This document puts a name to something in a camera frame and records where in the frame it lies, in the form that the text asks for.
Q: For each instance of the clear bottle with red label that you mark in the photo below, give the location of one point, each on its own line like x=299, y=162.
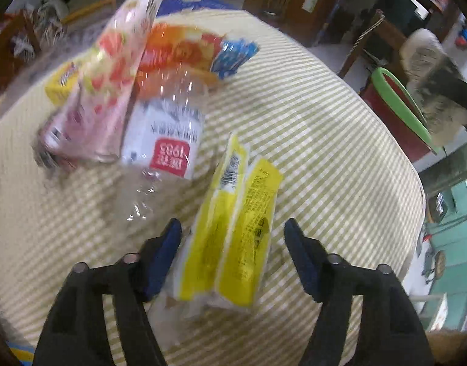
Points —
x=161, y=129

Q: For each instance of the yellow tea carton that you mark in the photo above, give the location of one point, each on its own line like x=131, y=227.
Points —
x=60, y=85

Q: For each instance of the pink strawberry wrapper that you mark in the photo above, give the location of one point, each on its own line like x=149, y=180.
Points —
x=107, y=84

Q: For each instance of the brown snack wrapper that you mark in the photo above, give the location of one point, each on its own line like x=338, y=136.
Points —
x=50, y=162

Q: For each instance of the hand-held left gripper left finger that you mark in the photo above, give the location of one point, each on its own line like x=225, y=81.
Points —
x=163, y=259

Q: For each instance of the brown paper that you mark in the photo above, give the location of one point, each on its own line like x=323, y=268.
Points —
x=424, y=51

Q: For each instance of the orange snack packet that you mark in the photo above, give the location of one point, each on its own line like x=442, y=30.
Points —
x=180, y=51

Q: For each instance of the carved wooden partition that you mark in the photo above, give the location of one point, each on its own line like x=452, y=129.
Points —
x=290, y=11

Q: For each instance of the red bin with green rim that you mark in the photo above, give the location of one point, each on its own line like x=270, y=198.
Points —
x=393, y=114

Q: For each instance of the yellow and white packet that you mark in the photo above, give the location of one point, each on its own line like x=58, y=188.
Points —
x=233, y=236

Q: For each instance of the teal cabinet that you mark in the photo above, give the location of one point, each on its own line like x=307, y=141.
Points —
x=454, y=244

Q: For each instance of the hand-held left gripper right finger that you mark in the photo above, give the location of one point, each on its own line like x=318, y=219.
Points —
x=302, y=263

